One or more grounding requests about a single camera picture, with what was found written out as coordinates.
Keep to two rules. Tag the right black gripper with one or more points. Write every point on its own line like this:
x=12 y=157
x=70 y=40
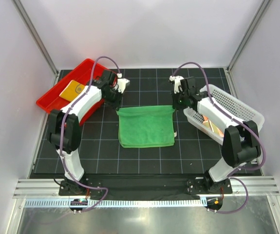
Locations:
x=176 y=106

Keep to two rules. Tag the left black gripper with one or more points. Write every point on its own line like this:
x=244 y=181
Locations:
x=116 y=104

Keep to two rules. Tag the green towel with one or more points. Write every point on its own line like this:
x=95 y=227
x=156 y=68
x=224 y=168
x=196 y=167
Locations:
x=146 y=126

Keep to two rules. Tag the yellow blue hello towel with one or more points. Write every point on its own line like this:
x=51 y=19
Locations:
x=72 y=90

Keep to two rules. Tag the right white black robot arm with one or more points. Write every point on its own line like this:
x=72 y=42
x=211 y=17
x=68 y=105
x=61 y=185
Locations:
x=240 y=145

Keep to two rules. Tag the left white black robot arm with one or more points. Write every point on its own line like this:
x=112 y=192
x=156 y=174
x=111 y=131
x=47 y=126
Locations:
x=64 y=131

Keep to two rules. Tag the orange beige towel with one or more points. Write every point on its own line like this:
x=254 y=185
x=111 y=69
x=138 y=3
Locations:
x=212 y=127

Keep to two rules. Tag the red plastic tray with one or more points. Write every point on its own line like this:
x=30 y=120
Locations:
x=82 y=73

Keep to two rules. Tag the black grid cutting mat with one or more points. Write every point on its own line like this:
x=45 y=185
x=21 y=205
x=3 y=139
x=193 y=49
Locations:
x=101 y=153

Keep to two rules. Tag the white perforated plastic basket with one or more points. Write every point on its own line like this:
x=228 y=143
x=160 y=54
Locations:
x=228 y=103

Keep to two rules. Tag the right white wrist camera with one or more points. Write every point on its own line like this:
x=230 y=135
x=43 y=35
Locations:
x=176 y=81

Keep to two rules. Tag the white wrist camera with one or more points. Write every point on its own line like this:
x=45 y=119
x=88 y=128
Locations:
x=176 y=81
x=122 y=83

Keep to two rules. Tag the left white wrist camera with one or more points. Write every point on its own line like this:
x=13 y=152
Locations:
x=122 y=83

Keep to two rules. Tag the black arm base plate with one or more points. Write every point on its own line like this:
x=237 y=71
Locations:
x=153 y=187

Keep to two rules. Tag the aluminium frame rail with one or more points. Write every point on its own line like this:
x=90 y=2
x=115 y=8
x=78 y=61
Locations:
x=32 y=188

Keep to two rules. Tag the slotted cable duct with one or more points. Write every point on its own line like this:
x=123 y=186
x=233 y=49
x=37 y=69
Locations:
x=81 y=203

